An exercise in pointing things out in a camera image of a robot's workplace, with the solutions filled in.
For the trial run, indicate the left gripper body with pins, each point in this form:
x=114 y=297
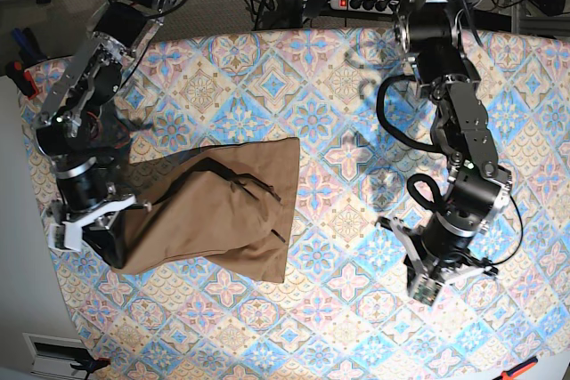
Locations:
x=434 y=252

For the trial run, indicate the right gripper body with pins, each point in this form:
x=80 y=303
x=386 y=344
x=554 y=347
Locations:
x=101 y=227

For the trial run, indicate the brown t-shirt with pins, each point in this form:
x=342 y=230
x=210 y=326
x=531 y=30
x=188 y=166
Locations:
x=233 y=205

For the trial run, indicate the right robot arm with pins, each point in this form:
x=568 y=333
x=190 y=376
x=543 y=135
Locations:
x=68 y=124

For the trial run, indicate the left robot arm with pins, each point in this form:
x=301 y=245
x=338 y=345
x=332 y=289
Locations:
x=479 y=188

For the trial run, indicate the patterned tablecloth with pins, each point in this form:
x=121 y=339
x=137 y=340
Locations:
x=341 y=311

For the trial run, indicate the orange clamp bottom right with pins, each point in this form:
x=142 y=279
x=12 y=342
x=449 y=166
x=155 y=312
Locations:
x=518 y=370

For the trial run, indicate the orange black clamp bottom left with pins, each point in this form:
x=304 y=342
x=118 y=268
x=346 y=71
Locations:
x=84 y=361

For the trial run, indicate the white floor vent box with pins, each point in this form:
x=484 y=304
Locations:
x=52 y=356

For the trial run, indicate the red black clamp left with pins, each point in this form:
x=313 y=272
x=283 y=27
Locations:
x=22 y=79

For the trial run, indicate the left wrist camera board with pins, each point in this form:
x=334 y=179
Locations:
x=425 y=291

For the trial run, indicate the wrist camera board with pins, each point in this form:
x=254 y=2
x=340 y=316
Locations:
x=425 y=291
x=56 y=237

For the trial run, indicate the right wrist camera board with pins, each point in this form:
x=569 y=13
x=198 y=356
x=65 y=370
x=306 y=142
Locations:
x=56 y=237

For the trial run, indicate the power strip with red switch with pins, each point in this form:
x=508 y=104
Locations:
x=383 y=7

